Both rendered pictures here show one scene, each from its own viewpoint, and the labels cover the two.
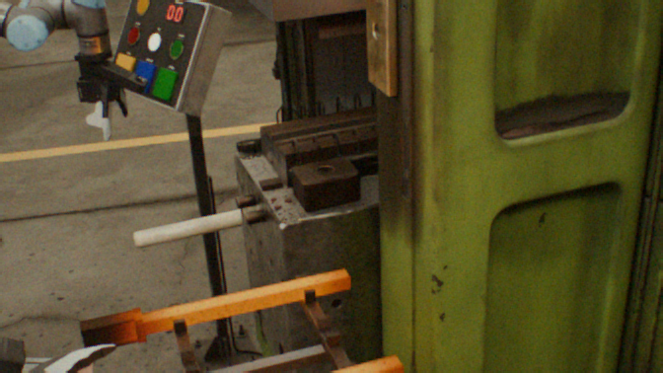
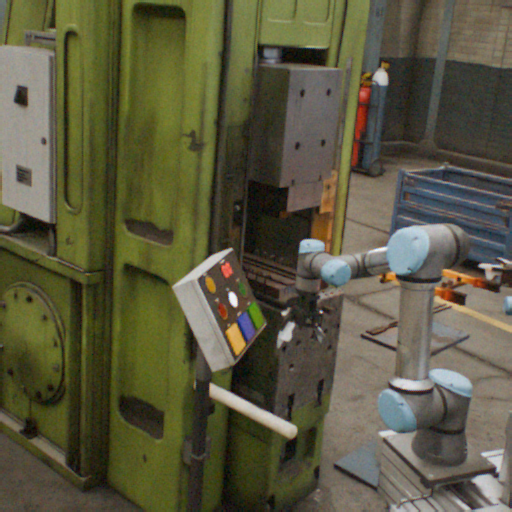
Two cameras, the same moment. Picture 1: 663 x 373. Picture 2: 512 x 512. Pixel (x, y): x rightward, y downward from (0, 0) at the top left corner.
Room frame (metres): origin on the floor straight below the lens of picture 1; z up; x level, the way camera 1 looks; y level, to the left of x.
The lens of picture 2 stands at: (3.12, 2.33, 1.93)
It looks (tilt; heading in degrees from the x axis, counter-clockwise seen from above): 18 degrees down; 239
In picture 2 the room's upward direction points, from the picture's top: 5 degrees clockwise
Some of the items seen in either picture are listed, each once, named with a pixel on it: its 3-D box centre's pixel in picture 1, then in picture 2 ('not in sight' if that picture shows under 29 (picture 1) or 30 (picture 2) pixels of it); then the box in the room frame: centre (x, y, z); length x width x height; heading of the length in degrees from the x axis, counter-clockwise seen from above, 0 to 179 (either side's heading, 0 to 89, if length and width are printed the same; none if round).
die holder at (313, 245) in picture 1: (378, 245); (256, 331); (1.60, -0.11, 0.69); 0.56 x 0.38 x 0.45; 108
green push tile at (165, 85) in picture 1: (167, 84); (254, 316); (1.93, 0.40, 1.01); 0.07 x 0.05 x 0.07; 43
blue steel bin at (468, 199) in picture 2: not in sight; (471, 217); (-1.90, -2.31, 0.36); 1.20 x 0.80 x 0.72; 104
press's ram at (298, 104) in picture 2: not in sight; (274, 118); (1.61, -0.10, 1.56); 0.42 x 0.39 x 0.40; 108
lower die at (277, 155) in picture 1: (361, 134); (254, 274); (1.65, -0.08, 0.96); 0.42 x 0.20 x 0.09; 108
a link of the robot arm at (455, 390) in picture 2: not in sight; (446, 397); (1.69, 1.02, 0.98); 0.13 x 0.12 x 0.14; 1
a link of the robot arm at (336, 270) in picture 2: (43, 16); (335, 269); (1.81, 0.63, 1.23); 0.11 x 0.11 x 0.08; 1
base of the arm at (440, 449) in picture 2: not in sight; (441, 434); (1.68, 1.02, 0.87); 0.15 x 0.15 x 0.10
